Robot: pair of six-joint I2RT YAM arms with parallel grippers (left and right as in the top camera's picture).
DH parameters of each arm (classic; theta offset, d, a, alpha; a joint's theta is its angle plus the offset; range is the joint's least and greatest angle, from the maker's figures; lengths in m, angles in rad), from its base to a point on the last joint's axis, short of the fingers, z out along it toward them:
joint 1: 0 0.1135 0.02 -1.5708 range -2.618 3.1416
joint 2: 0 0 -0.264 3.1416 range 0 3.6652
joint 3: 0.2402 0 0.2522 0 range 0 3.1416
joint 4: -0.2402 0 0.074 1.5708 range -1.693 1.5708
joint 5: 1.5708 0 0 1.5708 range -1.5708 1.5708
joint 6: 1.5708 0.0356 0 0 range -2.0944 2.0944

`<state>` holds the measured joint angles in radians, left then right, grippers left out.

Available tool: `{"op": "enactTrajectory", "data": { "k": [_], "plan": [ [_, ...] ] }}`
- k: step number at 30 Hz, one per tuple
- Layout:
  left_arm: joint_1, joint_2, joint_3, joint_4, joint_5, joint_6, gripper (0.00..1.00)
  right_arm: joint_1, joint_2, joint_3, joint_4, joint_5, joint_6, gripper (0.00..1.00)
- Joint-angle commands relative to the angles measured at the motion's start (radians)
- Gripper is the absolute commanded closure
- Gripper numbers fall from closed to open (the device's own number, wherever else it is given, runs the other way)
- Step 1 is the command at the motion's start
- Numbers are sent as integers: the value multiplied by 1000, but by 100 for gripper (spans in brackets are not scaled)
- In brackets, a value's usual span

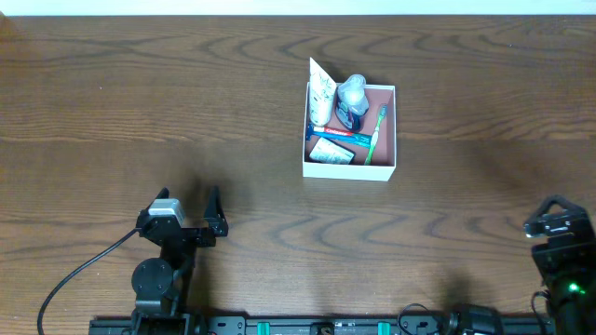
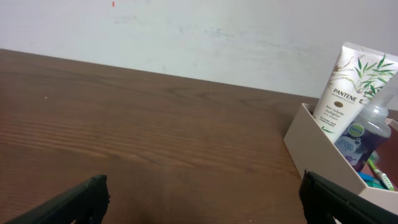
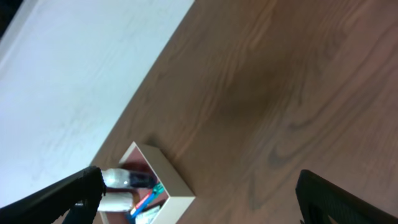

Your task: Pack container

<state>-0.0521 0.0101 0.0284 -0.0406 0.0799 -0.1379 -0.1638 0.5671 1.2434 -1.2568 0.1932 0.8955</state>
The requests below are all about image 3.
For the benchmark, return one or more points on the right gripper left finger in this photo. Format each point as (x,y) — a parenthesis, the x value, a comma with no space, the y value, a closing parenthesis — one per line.
(77,197)

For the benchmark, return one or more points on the white cardboard box pink inside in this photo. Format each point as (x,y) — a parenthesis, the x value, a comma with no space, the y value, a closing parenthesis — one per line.
(176,197)

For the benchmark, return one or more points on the green white toothpaste tube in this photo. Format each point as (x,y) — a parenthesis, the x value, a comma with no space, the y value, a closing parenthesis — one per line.
(157,189)

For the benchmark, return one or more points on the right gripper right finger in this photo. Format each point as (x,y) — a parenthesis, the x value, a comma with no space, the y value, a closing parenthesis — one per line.
(320,201)

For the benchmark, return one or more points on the blue soap pump bottle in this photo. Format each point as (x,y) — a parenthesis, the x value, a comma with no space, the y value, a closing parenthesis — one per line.
(128,179)

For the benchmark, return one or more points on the white lotion tube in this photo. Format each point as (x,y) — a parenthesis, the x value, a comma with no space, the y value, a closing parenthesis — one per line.
(118,202)

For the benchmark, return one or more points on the green white soap box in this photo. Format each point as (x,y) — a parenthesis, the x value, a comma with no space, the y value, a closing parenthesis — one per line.
(147,216)

